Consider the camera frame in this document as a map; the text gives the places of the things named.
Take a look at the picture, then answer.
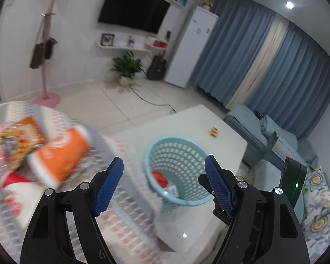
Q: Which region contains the black picture frame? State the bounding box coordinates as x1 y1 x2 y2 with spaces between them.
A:
100 33 115 47

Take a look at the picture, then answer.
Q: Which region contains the white paper item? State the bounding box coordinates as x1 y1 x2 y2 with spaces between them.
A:
163 185 180 198

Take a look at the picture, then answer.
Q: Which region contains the red item in basket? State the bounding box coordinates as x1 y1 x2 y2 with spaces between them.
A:
152 171 169 188

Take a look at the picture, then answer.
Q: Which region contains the green cloth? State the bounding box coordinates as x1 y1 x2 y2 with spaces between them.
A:
260 114 278 143

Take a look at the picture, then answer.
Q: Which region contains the green potted plant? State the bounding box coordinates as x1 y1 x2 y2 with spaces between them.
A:
111 51 146 86

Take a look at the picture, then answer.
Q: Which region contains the blue curtain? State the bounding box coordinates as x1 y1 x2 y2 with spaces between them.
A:
190 0 275 108
246 20 330 141

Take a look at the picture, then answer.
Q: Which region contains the floor cable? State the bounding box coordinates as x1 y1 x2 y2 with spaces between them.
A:
129 85 176 113

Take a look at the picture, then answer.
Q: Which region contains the blue-grey sofa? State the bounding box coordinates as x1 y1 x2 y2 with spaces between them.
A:
224 104 317 171

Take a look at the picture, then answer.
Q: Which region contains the orange printed snack packet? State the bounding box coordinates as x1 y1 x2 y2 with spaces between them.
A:
0 116 47 171

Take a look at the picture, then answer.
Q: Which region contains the brown hanging bag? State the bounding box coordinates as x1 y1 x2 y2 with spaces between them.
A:
30 43 44 69

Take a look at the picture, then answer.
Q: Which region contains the floral cushion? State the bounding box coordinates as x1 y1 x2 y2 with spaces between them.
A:
301 166 330 253

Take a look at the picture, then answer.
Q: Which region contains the white curved wall shelf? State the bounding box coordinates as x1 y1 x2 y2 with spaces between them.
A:
96 36 169 57

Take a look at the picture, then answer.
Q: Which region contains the plain orange packet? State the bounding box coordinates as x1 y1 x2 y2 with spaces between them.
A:
27 125 91 185

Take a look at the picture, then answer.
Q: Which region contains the black guitar bag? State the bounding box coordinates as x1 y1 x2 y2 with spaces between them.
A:
146 51 167 81

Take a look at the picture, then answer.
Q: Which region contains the beige curtain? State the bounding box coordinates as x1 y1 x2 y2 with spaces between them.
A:
228 16 289 110

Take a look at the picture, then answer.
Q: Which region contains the black wall television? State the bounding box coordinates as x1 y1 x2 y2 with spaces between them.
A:
98 0 170 34

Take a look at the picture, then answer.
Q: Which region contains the patterned woven blanket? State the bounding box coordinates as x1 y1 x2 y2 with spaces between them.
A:
0 101 165 264

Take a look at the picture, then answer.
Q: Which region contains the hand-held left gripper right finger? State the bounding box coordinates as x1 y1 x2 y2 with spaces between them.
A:
198 155 311 264

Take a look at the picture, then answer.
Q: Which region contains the light blue plastic basket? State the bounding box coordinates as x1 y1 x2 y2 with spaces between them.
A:
143 135 213 208

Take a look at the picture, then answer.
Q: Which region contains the pink coat rack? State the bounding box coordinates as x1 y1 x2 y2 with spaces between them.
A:
33 0 65 107

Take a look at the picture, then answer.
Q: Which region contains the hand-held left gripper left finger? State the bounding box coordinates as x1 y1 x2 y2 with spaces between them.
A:
20 157 124 264

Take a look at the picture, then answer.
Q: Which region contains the dark hanging bag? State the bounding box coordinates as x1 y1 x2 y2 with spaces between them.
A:
44 37 58 60

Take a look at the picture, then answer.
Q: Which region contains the red and white packet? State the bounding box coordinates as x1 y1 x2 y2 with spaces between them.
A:
0 170 42 229

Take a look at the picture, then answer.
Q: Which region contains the white refrigerator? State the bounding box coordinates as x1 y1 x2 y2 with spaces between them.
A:
164 5 220 89

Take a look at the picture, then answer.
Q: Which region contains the striped sofa cushion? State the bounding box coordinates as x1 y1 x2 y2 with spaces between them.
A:
272 137 297 160

